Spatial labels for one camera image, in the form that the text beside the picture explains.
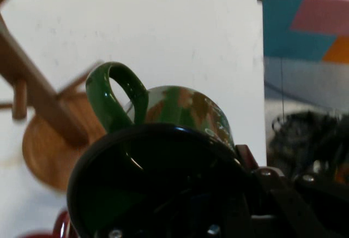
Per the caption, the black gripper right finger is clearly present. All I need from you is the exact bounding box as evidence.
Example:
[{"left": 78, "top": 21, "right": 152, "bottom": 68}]
[{"left": 236, "top": 144, "right": 349, "bottom": 238}]

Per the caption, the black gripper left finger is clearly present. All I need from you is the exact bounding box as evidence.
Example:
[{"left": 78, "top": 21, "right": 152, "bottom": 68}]
[{"left": 94, "top": 187, "right": 250, "bottom": 238}]

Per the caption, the green enamel mug black rim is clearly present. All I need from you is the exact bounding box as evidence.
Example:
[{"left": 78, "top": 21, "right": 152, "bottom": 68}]
[{"left": 67, "top": 61, "right": 263, "bottom": 238}]

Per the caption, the red bowl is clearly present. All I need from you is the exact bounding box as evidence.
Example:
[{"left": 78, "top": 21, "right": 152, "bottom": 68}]
[{"left": 15, "top": 210, "right": 73, "bottom": 238}]

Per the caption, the wooden mug tree stand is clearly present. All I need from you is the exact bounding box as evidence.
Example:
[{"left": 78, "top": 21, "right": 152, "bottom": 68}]
[{"left": 0, "top": 0, "right": 109, "bottom": 192}]

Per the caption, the teal pink orange panel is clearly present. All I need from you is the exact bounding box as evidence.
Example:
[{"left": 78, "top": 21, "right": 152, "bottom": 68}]
[{"left": 263, "top": 0, "right": 349, "bottom": 64}]

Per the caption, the black cable tangle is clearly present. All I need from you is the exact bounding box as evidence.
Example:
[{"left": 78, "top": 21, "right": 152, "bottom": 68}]
[{"left": 268, "top": 109, "right": 349, "bottom": 186}]

